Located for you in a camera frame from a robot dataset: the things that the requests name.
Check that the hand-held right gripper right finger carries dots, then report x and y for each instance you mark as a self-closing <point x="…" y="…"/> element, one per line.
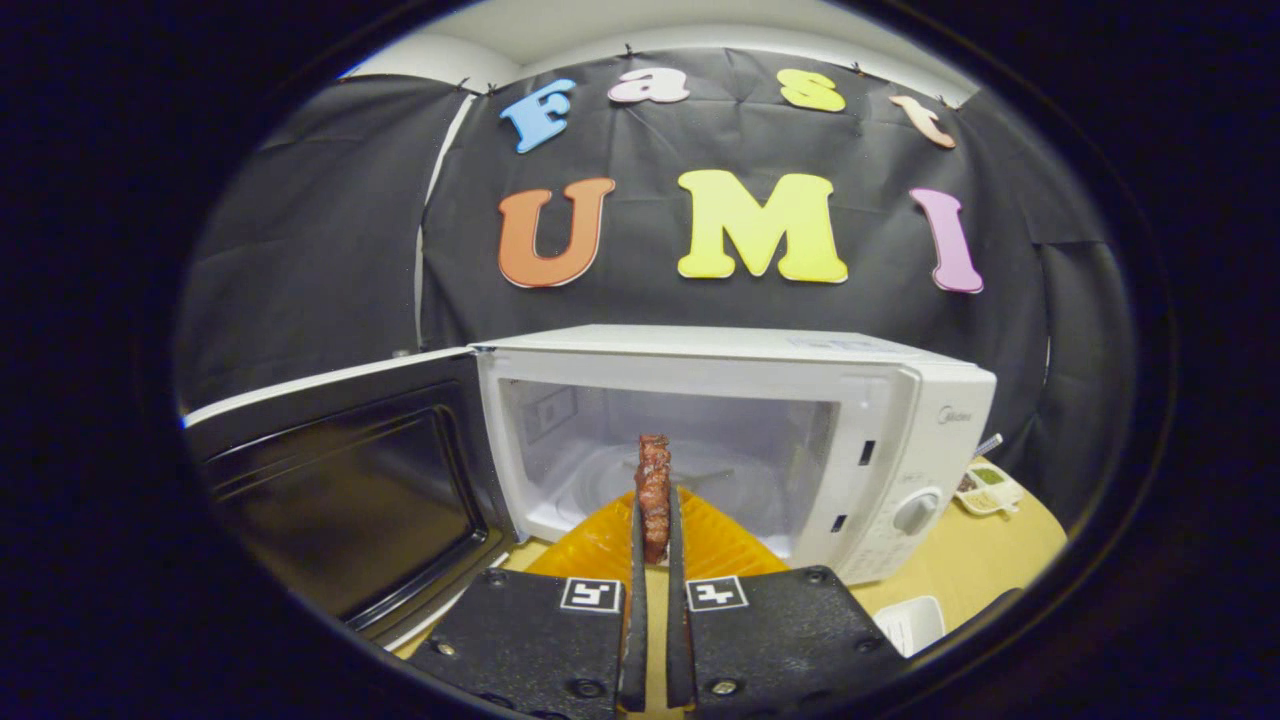
<point x="680" y="620"/>

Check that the white rectangular tray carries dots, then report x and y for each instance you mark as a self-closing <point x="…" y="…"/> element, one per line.
<point x="910" y="625"/>

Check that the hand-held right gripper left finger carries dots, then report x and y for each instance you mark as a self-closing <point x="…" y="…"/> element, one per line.
<point x="634" y="620"/>

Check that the white microwave oven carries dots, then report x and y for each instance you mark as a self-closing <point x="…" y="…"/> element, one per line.
<point x="900" y="450"/>

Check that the white divided condiment dish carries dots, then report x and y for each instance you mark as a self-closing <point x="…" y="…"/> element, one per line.
<point x="990" y="490"/>

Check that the reddish brown meat piece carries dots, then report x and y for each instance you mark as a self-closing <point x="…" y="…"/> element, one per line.
<point x="654" y="490"/>

